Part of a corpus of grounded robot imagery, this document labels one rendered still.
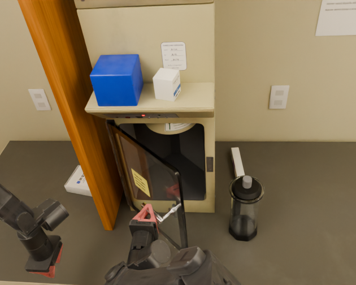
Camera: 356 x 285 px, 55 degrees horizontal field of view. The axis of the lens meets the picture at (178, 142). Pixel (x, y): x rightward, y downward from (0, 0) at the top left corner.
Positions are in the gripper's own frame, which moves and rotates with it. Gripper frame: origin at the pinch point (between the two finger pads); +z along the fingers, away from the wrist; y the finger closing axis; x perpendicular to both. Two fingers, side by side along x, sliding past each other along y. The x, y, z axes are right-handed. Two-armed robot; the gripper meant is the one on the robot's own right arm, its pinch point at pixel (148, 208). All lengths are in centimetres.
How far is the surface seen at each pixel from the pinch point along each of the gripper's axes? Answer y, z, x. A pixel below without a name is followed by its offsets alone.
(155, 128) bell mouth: 12.5, 20.9, -0.4
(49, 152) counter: -26, 49, 59
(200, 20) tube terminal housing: 47, 19, -16
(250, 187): -2.1, 10.4, -29.5
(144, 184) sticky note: 2.3, 7.2, 2.2
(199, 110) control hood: 30.1, 7.0, -15.5
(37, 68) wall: 11, 61, 56
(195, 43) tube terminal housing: 41.5, 18.6, -14.5
